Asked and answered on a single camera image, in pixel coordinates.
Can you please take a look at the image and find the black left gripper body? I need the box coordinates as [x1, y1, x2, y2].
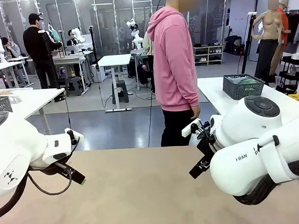
[53, 160, 72, 176]

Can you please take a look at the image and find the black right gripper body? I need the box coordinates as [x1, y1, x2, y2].
[196, 134, 220, 165]

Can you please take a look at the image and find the dark grey mesh basket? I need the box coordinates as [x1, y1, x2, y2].
[222, 72, 267, 102]

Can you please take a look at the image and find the person's right forearm pink sleeve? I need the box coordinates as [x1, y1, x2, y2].
[183, 68, 201, 108]

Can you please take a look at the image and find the person's right hand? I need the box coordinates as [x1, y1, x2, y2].
[190, 105, 202, 120]

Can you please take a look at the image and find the grey step stool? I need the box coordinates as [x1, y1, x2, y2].
[65, 76, 85, 97]
[110, 79, 130, 104]

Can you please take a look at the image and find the person in pink hoodie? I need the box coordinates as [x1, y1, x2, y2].
[145, 0, 209, 148]

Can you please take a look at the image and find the white shallow tray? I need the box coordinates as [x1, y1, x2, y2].
[1, 87, 34, 93]

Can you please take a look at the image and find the white shoe rack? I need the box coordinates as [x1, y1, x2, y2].
[193, 45, 225, 66]

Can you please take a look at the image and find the black computer case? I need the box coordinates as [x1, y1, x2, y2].
[136, 59, 153, 85]

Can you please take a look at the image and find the white computer tower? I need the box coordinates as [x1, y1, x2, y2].
[90, 63, 106, 83]

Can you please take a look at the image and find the black bag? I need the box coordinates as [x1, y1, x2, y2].
[225, 34, 243, 57]

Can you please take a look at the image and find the black shelf cart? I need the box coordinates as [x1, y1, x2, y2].
[275, 53, 299, 94]

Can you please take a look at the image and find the white workbench desk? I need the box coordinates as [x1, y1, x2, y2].
[26, 51, 96, 97]

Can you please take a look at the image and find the black stand with white head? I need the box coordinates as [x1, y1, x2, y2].
[237, 12, 261, 74]

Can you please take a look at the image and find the person in beige jacket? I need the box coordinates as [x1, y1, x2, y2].
[141, 31, 157, 94]

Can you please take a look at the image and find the small white desk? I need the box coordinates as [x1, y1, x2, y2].
[97, 54, 135, 113]

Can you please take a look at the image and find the seated person with glasses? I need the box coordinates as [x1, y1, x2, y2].
[65, 29, 82, 47]

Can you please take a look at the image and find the seated person grey hoodie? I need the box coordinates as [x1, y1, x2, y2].
[0, 35, 28, 87]

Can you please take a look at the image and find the black tripod pole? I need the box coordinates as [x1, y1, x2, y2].
[88, 25, 100, 70]

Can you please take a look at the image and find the man in black clothes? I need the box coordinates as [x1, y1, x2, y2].
[21, 11, 66, 104]

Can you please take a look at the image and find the tan mannequin with dark trousers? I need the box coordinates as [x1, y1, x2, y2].
[249, 0, 288, 85]

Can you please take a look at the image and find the black tripod with white head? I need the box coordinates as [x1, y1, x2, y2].
[38, 28, 61, 90]

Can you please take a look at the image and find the mannequin with tan hat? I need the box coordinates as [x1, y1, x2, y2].
[266, 0, 294, 76]

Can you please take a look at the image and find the clothes rack with garments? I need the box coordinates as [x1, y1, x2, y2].
[284, 9, 299, 46]

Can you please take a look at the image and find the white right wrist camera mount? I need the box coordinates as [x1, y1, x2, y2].
[180, 118, 202, 138]

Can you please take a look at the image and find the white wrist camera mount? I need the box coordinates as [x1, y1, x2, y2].
[64, 126, 85, 145]
[180, 118, 202, 138]

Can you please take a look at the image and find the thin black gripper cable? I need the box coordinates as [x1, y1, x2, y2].
[27, 167, 74, 198]

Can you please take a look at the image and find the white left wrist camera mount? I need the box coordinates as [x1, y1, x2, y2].
[64, 126, 85, 145]

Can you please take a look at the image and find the thin black hanging cable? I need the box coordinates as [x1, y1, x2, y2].
[64, 95, 73, 130]

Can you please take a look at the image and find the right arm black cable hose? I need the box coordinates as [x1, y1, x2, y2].
[231, 156, 299, 206]

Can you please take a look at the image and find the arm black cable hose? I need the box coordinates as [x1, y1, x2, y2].
[0, 172, 32, 220]
[231, 156, 299, 206]

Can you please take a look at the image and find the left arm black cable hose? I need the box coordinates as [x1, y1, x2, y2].
[0, 172, 32, 220]

